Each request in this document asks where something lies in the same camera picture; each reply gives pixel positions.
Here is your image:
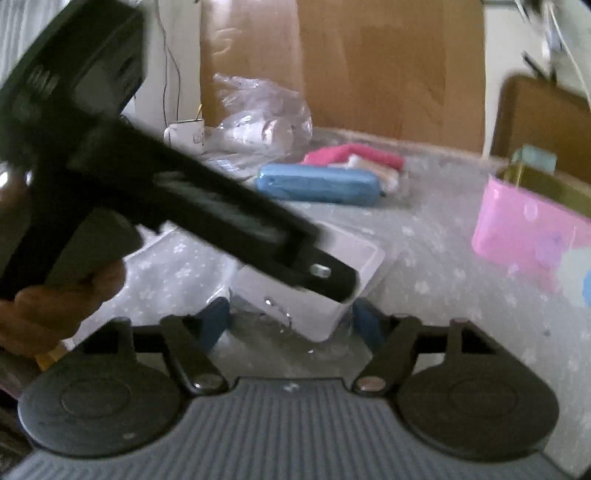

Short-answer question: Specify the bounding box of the clear plastic container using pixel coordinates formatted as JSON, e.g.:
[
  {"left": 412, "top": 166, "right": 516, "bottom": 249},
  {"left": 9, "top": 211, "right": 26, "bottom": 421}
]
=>
[{"left": 230, "top": 222, "right": 387, "bottom": 343}]

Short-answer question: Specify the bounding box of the person's left hand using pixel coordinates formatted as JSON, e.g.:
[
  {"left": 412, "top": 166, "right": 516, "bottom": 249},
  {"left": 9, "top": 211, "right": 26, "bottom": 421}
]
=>
[{"left": 0, "top": 161, "right": 129, "bottom": 358}]

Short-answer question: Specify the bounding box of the grey floral tablecloth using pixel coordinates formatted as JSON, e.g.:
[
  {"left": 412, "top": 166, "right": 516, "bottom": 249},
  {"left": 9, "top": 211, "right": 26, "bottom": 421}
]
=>
[{"left": 77, "top": 147, "right": 590, "bottom": 474}]

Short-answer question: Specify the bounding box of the white mug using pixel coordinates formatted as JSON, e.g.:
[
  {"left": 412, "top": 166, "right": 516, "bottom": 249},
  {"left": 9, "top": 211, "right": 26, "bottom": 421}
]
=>
[{"left": 163, "top": 119, "right": 205, "bottom": 156}]

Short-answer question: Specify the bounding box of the cotton swab pack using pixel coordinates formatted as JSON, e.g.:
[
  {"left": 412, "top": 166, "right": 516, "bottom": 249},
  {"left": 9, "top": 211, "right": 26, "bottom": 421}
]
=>
[{"left": 346, "top": 154, "right": 401, "bottom": 195}]

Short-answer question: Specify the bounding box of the pink gold-lined tin box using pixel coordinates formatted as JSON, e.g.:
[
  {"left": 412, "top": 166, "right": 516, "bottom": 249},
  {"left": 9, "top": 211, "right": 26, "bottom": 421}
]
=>
[{"left": 472, "top": 162, "right": 590, "bottom": 307}]

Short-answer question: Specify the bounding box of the pink fuzzy sock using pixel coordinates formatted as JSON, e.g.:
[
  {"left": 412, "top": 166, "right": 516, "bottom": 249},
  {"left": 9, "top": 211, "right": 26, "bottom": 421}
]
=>
[{"left": 301, "top": 143, "right": 405, "bottom": 171}]

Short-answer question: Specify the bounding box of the clear plastic bag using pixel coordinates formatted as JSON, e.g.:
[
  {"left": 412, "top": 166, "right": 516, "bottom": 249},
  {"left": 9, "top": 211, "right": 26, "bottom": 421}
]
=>
[{"left": 205, "top": 73, "right": 314, "bottom": 157}]

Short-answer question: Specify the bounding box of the teal cloth roll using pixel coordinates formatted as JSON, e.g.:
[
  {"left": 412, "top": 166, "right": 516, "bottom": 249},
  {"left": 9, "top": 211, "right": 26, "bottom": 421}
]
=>
[{"left": 511, "top": 145, "right": 557, "bottom": 174}]

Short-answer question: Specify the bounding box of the brown chair back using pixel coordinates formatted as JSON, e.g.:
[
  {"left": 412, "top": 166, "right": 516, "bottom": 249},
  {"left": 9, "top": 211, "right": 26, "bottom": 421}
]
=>
[{"left": 490, "top": 75, "right": 591, "bottom": 182}]

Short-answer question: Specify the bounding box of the cardboard panel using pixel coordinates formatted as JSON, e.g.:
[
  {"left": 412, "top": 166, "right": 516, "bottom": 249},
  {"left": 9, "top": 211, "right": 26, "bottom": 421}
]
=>
[{"left": 200, "top": 0, "right": 486, "bottom": 152}]

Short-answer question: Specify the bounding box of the white power cable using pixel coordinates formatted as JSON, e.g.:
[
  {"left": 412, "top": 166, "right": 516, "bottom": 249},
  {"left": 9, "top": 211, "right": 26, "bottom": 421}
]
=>
[{"left": 546, "top": 0, "right": 591, "bottom": 112}]

